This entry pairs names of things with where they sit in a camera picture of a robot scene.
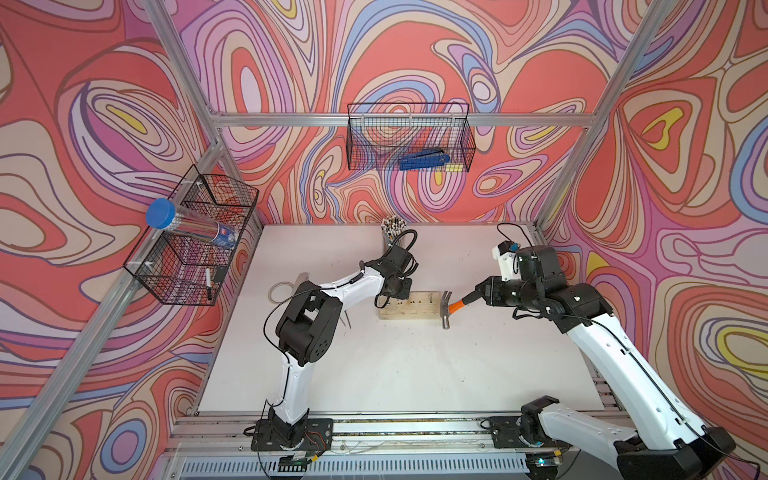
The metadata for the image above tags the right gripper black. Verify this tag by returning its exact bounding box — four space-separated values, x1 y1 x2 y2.
474 275 541 310

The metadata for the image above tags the wooden block with nails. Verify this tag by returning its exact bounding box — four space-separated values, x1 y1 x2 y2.
378 291 443 320

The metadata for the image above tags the claw hammer orange black handle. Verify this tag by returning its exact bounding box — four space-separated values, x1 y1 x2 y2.
440 291 482 330

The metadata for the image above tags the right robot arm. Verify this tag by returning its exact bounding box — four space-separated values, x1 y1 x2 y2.
470 241 735 479

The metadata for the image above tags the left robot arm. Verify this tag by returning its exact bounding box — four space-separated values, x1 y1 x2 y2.
267 244 418 437

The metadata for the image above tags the cup of coloured pencils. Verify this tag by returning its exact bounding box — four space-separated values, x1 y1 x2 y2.
380 216 407 248

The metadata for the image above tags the blue tool in basket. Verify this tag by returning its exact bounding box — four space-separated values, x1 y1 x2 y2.
398 149 451 171

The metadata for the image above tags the clear bottle blue cap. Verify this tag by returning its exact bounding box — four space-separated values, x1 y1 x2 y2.
145 198 238 249

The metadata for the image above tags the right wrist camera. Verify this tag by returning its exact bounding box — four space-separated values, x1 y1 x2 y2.
492 240 520 281

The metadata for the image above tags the back wire basket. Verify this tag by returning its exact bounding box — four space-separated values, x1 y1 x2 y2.
346 100 476 171

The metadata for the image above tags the wire basket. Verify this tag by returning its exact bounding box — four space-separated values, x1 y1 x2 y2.
346 100 476 171
123 166 259 306

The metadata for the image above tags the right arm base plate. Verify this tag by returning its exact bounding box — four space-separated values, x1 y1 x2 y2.
479 415 571 451

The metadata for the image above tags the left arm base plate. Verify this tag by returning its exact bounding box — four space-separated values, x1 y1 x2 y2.
250 418 334 453

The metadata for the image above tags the left wire basket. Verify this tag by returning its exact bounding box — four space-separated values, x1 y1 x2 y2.
123 166 259 306

